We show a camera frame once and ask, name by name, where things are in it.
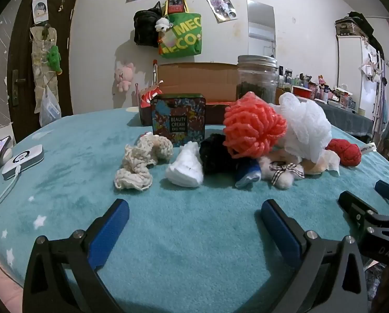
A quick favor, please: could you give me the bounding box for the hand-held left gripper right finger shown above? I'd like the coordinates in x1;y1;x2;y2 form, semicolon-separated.
260;199;368;313

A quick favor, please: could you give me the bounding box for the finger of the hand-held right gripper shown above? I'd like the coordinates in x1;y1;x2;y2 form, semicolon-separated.
375;179;389;203
338;190;379;235

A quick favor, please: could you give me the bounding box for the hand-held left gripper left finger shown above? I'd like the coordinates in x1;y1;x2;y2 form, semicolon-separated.
22;198;130;313

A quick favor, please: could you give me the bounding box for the white tissue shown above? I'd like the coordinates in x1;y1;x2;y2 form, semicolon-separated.
315;150;341;177

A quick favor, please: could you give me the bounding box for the red knitted plush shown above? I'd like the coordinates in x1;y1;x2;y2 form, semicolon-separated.
325;138;376;167

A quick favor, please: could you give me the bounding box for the white fluffy scrunchie with bow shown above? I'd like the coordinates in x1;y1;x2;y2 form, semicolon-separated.
258;155;306;190

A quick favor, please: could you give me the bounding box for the beige powder puff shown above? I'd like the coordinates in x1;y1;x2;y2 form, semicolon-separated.
300;160;325;175

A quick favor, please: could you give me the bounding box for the blue sock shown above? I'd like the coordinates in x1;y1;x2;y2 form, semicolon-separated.
235;158;262;189

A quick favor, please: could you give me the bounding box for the cream crochet scrunchie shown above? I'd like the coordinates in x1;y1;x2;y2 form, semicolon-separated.
114;134;174;191

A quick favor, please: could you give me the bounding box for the white mesh bath pouf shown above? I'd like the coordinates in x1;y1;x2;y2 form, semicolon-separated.
269;92;332;165

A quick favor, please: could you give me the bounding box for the white sock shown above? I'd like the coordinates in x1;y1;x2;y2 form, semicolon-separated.
165;141;204;188

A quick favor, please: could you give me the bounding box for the black scrunchie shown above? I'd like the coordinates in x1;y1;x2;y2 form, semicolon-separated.
199;133;239;175

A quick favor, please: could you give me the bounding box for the orange-red foam net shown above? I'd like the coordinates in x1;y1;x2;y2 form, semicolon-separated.
223;92;288;160

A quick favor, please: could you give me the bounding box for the cardboard box with red lining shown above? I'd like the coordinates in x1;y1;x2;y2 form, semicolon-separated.
135;62;288;128

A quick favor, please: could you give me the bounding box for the teal star print blanket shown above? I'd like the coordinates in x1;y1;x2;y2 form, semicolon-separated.
0;106;389;313

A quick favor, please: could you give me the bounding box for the table with dark cloth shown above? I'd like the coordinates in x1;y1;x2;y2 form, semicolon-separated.
315;99;374;134

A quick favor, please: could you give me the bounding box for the white power bank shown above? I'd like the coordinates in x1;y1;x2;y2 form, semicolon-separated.
2;145;45;180

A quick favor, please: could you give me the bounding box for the cluster of cosmetic bottles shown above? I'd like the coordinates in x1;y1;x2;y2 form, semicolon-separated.
277;65;366;115

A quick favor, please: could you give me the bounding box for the pink cloth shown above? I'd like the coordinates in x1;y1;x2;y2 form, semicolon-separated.
0;244;24;313

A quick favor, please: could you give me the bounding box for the white wardrobe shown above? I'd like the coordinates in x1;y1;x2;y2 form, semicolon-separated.
336;34;389;124

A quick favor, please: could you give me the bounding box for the red storage box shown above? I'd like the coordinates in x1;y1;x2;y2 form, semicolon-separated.
292;86;314;100

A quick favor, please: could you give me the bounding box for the floral print tin box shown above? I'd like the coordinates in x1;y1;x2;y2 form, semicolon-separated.
150;93;207;147

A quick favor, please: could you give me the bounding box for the clear plastic bag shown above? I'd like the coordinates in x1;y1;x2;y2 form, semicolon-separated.
40;86;62;128

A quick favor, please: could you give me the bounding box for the glass jar with metal lid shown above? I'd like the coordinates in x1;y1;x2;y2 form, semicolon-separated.
236;55;278;103

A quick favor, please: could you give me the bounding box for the pink plush toy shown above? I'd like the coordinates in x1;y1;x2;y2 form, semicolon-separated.
114;62;136;92

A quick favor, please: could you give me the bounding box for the dark storage case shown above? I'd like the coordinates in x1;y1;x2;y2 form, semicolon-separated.
335;11;376;38

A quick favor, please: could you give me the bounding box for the green plush toy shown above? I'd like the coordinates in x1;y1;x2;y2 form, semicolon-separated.
47;45;63;73

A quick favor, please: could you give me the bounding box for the hanging door organizer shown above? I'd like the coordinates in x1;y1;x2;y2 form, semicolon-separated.
30;24;63;113

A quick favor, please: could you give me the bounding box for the black bag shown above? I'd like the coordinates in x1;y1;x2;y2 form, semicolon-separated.
133;2;164;47

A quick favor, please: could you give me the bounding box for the green tote bag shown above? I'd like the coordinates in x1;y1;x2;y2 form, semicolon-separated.
158;0;203;60

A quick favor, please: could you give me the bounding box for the dark wooden door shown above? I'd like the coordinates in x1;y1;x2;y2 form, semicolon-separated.
7;0;82;144

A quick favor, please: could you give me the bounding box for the white paper picture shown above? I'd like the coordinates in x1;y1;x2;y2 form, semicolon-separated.
32;0;49;25

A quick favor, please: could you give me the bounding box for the red framed picture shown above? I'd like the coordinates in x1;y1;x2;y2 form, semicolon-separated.
167;0;185;14

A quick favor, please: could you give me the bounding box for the white cable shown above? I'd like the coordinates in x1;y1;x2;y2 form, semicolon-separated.
0;166;21;225

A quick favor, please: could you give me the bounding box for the metal door handle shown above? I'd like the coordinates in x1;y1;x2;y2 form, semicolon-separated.
11;69;27;106

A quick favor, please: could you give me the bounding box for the panda plush keychain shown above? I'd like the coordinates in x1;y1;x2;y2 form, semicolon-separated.
155;16;172;34

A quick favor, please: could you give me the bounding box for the wall mirror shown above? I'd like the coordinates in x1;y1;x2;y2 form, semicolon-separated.
247;0;276;57

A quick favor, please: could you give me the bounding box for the wall photo print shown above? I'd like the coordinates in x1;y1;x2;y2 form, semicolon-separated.
207;0;238;23

